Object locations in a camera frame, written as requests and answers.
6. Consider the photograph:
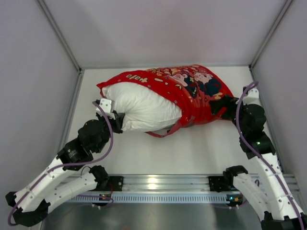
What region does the white pillow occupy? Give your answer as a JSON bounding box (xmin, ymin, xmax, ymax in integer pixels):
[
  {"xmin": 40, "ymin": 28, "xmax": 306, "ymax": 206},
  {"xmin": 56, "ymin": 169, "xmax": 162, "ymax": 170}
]
[{"xmin": 102, "ymin": 82, "xmax": 182, "ymax": 132}]

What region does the red printed pillowcase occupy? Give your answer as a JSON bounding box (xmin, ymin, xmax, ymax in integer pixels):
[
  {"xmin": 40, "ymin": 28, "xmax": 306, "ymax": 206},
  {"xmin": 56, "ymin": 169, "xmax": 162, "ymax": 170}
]
[{"xmin": 97, "ymin": 65, "xmax": 233, "ymax": 138}]

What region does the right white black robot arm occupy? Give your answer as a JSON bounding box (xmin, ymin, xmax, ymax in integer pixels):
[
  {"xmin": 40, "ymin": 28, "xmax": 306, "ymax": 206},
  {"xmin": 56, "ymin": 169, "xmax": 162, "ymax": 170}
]
[{"xmin": 209, "ymin": 96, "xmax": 307, "ymax": 230}]

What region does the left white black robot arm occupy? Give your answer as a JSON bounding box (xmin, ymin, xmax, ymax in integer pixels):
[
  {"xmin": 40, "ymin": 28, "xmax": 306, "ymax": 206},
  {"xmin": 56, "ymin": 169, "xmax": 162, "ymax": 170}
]
[{"xmin": 5, "ymin": 112, "xmax": 125, "ymax": 227}]

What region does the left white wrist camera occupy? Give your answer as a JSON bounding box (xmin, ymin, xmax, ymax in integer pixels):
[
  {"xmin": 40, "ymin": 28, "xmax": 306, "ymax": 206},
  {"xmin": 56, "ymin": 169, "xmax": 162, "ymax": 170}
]
[{"xmin": 95, "ymin": 98, "xmax": 113, "ymax": 116}]

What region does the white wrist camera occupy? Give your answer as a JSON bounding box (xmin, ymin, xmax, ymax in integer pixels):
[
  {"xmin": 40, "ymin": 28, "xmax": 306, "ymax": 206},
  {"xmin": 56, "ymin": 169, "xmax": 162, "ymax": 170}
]
[
  {"xmin": 95, "ymin": 98, "xmax": 113, "ymax": 116},
  {"xmin": 242, "ymin": 88, "xmax": 259, "ymax": 104}
]

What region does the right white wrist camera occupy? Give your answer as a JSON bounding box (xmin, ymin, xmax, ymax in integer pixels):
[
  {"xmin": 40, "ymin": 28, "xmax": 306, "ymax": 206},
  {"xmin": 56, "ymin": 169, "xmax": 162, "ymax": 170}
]
[{"xmin": 242, "ymin": 88, "xmax": 259, "ymax": 104}]

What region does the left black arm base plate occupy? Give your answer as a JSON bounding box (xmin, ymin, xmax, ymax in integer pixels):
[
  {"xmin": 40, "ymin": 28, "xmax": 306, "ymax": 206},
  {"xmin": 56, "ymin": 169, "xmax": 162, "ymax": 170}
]
[{"xmin": 105, "ymin": 176, "xmax": 124, "ymax": 192}]

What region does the aluminium mounting rail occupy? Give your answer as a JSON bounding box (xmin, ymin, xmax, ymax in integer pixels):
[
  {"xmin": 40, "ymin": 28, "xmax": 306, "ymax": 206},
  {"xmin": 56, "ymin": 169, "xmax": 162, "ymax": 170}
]
[{"xmin": 59, "ymin": 173, "xmax": 300, "ymax": 192}]

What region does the slotted grey cable duct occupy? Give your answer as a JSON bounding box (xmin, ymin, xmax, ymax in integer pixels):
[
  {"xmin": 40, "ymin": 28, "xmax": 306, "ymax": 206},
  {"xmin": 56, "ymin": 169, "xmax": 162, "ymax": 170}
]
[{"xmin": 71, "ymin": 193, "xmax": 245, "ymax": 204}]

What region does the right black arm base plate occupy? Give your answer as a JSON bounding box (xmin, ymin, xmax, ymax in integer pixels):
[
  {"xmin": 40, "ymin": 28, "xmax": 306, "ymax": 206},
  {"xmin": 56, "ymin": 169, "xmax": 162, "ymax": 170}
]
[{"xmin": 208, "ymin": 176, "xmax": 237, "ymax": 193}]

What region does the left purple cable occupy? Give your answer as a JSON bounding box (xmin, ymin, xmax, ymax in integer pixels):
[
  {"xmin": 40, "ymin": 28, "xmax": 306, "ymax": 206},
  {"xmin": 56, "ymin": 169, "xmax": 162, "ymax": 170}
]
[{"xmin": 7, "ymin": 100, "xmax": 115, "ymax": 226}]

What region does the right aluminium frame post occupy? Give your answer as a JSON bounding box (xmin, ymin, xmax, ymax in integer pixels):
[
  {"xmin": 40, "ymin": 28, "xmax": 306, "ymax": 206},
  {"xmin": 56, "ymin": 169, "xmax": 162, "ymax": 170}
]
[{"xmin": 248, "ymin": 0, "xmax": 295, "ymax": 71}]

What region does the aluminium frame post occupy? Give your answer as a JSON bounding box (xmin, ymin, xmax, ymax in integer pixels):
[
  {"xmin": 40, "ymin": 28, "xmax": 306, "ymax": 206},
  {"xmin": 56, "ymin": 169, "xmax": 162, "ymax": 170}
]
[
  {"xmin": 248, "ymin": 0, "xmax": 295, "ymax": 71},
  {"xmin": 35, "ymin": 0, "xmax": 83, "ymax": 72}
]

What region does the left aluminium frame post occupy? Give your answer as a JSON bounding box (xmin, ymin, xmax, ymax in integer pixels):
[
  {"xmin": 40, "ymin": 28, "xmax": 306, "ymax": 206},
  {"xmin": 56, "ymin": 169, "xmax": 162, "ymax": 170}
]
[{"xmin": 35, "ymin": 0, "xmax": 83, "ymax": 72}]

